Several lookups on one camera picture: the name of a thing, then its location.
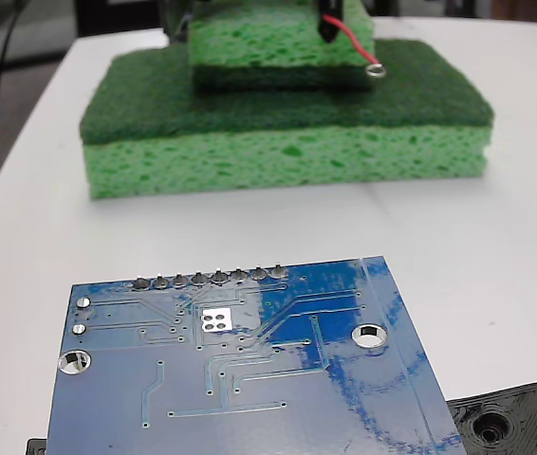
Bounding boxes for large green scouring sponge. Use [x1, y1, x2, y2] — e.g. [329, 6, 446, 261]
[78, 38, 495, 201]

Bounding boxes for red wire with ring terminal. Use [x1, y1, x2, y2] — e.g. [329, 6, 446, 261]
[323, 13, 386, 79]

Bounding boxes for thin black cable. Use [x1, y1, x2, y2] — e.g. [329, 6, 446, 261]
[0, 0, 28, 191]

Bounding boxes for blue printed circuit board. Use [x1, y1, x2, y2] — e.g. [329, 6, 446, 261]
[45, 255, 468, 455]

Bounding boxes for black plastic bracket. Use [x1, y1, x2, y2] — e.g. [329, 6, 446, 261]
[25, 378, 537, 455]

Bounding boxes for small green scouring sponge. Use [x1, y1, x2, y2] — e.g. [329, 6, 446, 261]
[186, 0, 377, 94]

